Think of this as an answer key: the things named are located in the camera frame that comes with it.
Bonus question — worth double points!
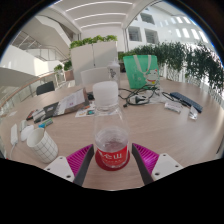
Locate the white grid-pattern mug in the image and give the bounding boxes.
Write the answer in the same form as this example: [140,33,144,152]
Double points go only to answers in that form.
[26,127,59,164]

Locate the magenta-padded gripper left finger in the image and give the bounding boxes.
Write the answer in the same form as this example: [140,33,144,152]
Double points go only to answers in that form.
[43,143,95,187]

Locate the black chair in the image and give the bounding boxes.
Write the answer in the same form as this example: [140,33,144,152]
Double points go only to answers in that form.
[35,80,56,96]

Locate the white chair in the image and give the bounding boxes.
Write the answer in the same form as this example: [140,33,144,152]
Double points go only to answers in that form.
[80,66,111,88]

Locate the ceiling light strips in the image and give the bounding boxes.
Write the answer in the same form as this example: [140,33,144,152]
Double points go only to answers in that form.
[64,0,134,29]

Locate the small white case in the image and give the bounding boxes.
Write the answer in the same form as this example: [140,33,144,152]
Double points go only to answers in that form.
[18,119,28,132]

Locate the green hedge plant row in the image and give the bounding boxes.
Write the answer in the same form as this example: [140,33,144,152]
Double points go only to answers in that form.
[118,41,224,101]

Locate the potted plants in planter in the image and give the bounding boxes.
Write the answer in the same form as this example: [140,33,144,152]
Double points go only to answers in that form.
[53,59,75,83]

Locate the small dark red wallet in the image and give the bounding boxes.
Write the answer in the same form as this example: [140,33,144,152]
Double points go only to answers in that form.
[25,109,38,121]

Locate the clear water bottle red label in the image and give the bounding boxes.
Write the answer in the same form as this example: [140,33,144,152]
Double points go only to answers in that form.
[92,80,130,169]

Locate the clear tall drink bottle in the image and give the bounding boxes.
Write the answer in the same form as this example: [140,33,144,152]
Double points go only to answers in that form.
[106,58,121,88]

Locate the green tote bag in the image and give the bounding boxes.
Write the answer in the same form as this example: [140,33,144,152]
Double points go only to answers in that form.
[122,54,160,90]

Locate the white cabinet with plants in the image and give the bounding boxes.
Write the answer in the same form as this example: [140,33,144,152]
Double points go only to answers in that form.
[69,34,119,86]

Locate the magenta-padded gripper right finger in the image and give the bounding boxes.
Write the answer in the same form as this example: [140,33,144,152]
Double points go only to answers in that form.
[131,142,184,186]

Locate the white computer mouse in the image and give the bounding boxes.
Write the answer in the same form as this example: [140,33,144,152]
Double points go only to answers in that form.
[20,124,35,142]

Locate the colourful sticker sheet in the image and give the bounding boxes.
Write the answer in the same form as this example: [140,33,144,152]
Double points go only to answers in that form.
[74,103,98,118]

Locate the small teal pack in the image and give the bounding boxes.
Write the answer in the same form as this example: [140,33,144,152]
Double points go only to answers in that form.
[37,118,54,129]

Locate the white power strip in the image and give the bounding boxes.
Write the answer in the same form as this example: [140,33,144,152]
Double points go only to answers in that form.
[9,123,19,147]

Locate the dark blue flat case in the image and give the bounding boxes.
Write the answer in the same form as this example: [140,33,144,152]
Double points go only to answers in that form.
[169,91,204,114]

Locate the clear plastic wrapper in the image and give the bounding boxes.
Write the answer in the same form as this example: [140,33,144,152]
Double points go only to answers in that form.
[188,105,199,121]
[164,101,184,114]

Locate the black notebook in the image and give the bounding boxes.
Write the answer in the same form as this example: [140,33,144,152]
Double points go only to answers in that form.
[32,101,61,124]

